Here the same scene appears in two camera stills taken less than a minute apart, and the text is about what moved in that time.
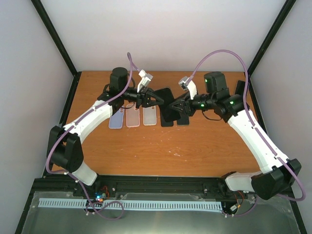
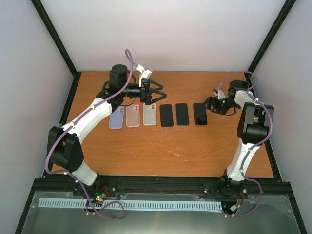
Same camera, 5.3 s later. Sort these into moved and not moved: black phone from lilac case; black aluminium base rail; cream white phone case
Moved: black phone from lilac case
Not moved: black aluminium base rail; cream white phone case
